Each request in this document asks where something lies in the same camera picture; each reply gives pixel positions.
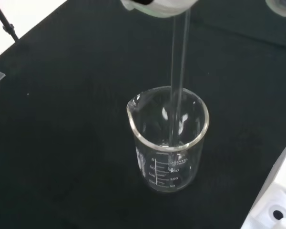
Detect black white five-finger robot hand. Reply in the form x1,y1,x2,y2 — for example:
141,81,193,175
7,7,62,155
120,0,199,19

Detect clear glass beaker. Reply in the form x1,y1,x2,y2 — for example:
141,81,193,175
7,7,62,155
126,86,210,193

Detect white test tube rack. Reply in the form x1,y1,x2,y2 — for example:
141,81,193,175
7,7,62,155
237,131,286,229

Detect black tripod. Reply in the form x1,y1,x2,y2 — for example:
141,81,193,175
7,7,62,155
0,0,20,42

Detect black bench cloth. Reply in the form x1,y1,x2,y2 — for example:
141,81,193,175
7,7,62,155
0,0,286,229

